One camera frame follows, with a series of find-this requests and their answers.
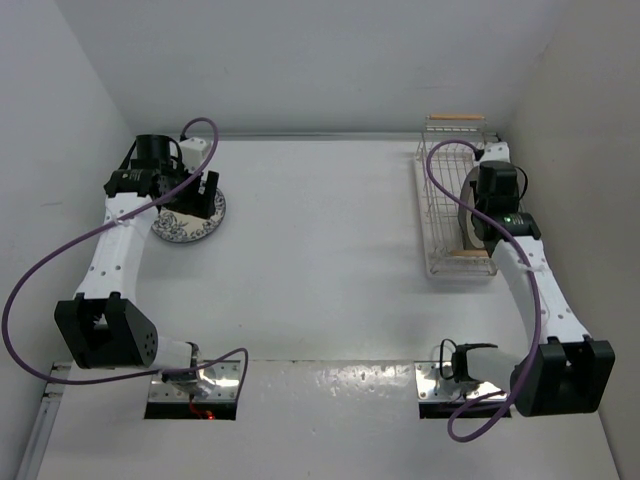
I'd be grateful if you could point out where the blue floral white plate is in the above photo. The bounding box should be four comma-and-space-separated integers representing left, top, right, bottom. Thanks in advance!
152, 189, 226, 244

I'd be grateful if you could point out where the silver rimmed cream plate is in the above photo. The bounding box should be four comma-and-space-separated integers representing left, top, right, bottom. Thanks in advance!
457, 167, 485, 250

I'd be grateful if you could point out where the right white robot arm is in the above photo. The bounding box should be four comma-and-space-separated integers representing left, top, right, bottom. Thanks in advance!
451, 160, 615, 417

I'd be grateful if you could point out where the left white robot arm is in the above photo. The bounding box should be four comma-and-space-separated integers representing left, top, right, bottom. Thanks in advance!
54, 134, 219, 376

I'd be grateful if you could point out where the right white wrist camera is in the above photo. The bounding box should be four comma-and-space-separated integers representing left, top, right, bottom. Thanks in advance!
477, 142, 511, 163

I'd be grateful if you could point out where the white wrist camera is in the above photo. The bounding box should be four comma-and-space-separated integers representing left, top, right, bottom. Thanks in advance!
477, 142, 511, 163
178, 137, 211, 172

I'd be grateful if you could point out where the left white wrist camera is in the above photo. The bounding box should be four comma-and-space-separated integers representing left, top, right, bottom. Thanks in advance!
178, 137, 211, 172

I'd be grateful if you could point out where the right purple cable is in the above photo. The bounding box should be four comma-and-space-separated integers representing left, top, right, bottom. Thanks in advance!
423, 138, 544, 444

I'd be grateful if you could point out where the purple cable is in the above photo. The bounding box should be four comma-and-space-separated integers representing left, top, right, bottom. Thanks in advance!
1, 117, 250, 386
423, 138, 544, 444

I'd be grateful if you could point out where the white wire dish rack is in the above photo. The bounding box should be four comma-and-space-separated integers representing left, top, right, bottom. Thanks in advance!
413, 114, 497, 280

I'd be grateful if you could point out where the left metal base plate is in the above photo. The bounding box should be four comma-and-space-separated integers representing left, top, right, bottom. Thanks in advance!
148, 360, 242, 403

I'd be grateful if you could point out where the metal base plate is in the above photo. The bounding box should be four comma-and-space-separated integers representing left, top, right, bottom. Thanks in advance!
148, 360, 242, 403
414, 361, 498, 404

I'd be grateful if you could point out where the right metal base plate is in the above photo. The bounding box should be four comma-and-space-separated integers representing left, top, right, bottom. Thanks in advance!
414, 361, 498, 404

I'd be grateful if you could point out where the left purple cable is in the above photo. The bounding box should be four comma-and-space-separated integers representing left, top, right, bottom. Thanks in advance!
1, 117, 250, 386

